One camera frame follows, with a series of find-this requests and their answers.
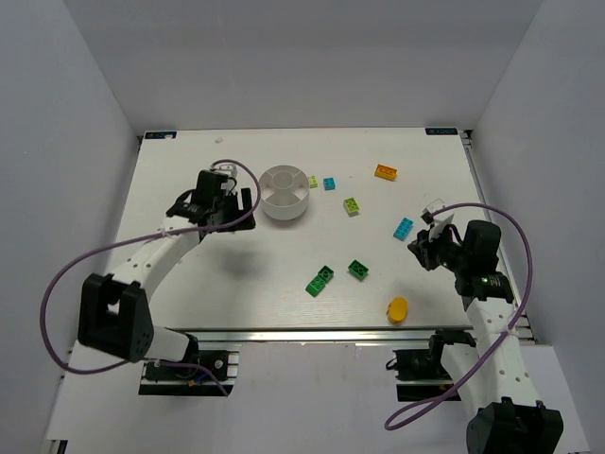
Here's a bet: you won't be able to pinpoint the lime green lego brick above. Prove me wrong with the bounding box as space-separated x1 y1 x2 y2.
343 198 360 217

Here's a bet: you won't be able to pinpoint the blue corner sticker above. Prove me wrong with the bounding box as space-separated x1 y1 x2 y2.
424 128 458 136
144 131 177 140

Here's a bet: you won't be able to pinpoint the large cyan lego brick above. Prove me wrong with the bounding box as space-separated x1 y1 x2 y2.
393 218 414 241

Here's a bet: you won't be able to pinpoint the dark green lego brick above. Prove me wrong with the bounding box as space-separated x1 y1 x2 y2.
348 260 369 281

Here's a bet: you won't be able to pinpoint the green stacked lego bricks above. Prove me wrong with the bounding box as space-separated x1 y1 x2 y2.
305 266 334 297

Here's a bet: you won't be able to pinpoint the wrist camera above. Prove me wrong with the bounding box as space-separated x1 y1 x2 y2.
210 164 237 193
422 199 454 241

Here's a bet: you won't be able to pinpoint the orange lego brick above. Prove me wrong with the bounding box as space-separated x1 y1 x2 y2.
374 164 397 182

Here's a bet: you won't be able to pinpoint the yellow round lego piece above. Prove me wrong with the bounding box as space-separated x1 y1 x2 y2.
386 297 408 325

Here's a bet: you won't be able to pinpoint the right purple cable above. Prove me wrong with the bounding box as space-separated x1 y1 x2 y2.
383 201 533 431

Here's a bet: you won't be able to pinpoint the left blue corner sticker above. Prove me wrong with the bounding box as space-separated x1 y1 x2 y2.
144 131 177 140

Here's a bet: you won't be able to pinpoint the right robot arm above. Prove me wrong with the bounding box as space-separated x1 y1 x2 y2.
408 220 563 453

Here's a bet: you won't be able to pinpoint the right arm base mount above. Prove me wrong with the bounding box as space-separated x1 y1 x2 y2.
385 328 476 403

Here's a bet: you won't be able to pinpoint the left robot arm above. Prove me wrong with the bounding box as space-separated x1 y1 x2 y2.
78 161 258 363

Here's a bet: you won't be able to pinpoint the small cyan lego brick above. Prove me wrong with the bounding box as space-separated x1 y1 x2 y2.
322 177 336 191

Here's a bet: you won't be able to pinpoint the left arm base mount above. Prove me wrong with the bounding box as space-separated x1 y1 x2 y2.
138 345 239 397

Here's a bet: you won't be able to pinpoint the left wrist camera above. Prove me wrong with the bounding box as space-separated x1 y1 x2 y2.
210 164 237 193

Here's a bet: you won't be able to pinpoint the right blue corner sticker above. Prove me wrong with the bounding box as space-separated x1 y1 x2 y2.
424 128 458 136

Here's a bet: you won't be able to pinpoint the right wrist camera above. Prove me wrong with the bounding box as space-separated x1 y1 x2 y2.
422 199 454 241

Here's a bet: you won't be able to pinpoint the white round divided container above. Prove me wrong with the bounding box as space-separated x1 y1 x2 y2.
259 165 310 221

